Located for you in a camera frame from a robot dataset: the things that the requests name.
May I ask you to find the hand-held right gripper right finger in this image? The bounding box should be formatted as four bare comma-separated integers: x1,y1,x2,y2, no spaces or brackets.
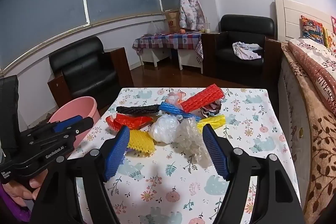
202,124,302,224

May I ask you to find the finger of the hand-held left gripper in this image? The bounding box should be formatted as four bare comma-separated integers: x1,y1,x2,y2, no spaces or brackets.
52,115,83,133
22,117,95,147

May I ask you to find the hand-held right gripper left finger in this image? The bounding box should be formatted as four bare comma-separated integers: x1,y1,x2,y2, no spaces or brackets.
30,126,131,224

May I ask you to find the pink plastic bucket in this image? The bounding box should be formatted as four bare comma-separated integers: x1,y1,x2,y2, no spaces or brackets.
48,97,101,151

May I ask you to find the yellow plastic wrapper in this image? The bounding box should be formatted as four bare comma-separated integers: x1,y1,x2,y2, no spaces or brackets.
197,114,227,131

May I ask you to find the black foam net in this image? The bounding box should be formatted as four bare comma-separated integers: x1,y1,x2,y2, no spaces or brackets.
116,104,161,117

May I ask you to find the clear plastic bag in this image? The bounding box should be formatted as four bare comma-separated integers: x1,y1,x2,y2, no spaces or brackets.
148,114,181,144

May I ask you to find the person's left hand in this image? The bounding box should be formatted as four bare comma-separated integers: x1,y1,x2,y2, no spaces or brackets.
2,169,50,201

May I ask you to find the wide yellow foam net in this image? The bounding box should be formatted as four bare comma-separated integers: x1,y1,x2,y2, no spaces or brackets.
126,130,156,159

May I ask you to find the clear bubble wrap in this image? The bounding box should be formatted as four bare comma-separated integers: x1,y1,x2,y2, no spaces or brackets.
175,116,213,169

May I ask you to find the crumpled printed paper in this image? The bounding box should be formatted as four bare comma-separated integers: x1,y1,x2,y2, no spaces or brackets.
201,99,226,118

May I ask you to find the floral tablecloth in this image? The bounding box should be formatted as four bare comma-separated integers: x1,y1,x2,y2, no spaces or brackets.
67,87,301,224

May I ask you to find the black leather armchair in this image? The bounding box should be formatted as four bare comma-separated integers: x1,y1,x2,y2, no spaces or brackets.
201,14,282,84
47,36,134,109

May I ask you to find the large red foam net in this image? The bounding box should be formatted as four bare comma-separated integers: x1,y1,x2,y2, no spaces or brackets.
181,84,225,113

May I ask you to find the blue foam net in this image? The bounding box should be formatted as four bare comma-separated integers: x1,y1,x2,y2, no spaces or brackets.
158,102,200,121

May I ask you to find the brown leaf blanket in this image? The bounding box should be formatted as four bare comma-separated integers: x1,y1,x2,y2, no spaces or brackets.
281,44,336,216

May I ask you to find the white floral cloth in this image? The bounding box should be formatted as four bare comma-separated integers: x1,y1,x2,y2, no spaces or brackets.
232,42,264,60

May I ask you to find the crinkled transparent bag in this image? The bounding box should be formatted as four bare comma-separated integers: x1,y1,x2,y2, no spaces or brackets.
148,21,163,36

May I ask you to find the plaid tablecloth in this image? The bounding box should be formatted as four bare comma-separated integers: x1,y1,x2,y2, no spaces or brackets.
133,32,204,64

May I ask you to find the large window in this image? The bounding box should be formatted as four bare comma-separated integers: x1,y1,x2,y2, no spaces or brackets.
0,0,198,77

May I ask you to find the brown paper bag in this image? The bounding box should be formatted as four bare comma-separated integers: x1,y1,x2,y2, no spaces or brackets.
165,11,181,33

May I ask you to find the floral puffer jacket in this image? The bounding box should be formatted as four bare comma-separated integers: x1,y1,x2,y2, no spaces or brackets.
179,0,206,31

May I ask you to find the white wooden bed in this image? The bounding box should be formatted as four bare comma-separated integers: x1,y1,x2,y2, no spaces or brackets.
274,0,336,214

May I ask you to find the colourful patterned pillow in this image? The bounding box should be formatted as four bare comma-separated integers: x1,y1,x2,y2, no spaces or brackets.
301,15,325,42

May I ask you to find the yellow floral pillow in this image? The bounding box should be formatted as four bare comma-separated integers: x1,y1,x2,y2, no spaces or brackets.
324,28,336,54

